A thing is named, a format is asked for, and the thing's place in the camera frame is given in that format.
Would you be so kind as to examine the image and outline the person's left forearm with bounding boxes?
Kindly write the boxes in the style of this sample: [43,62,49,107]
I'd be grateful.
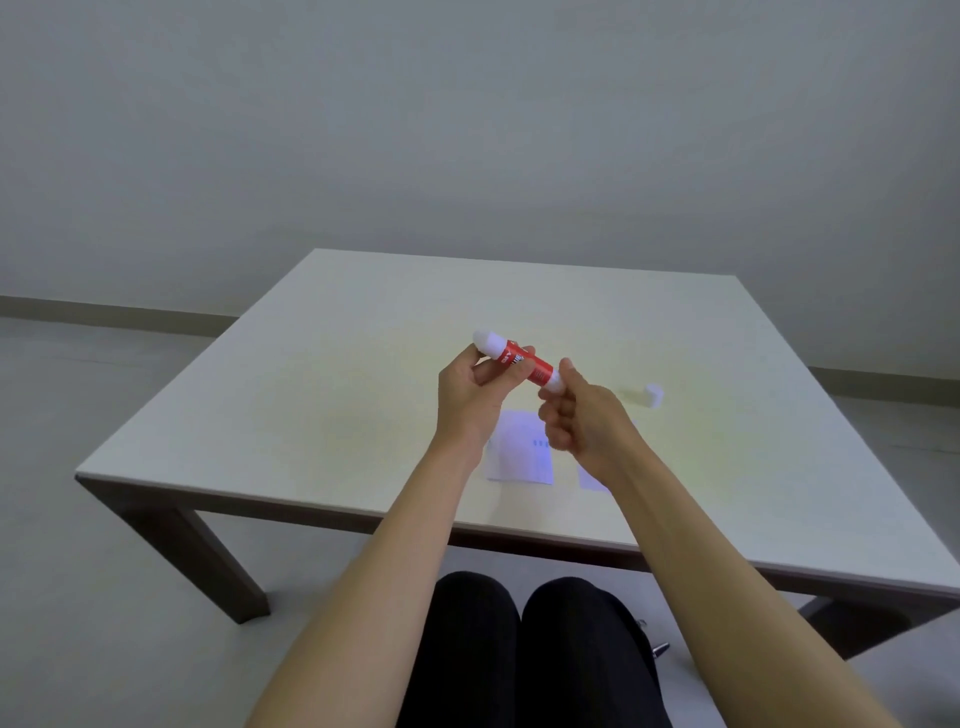
[246,438,489,728]

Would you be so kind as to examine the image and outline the white printed paper sheet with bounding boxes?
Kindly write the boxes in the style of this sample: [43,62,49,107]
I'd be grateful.
[486,409,555,485]

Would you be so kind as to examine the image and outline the red and white glue stick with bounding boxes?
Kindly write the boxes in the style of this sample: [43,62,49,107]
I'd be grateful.
[471,328,566,394]

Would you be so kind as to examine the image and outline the person's right forearm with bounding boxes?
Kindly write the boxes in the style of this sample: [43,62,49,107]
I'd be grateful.
[600,450,905,728]

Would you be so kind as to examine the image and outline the person's right hand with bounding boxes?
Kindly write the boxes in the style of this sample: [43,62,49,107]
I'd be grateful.
[537,357,640,482]

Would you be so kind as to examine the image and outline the person's left hand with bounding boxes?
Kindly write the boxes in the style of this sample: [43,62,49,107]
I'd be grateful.
[435,344,538,461]

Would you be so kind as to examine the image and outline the black trousers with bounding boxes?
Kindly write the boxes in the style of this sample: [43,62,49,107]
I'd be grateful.
[396,571,672,728]

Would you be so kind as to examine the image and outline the metal chair part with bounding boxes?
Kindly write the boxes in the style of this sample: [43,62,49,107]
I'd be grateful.
[637,618,673,662]

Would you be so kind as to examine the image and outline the white table with wooden legs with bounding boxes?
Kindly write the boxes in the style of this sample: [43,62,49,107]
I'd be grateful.
[75,249,960,661]

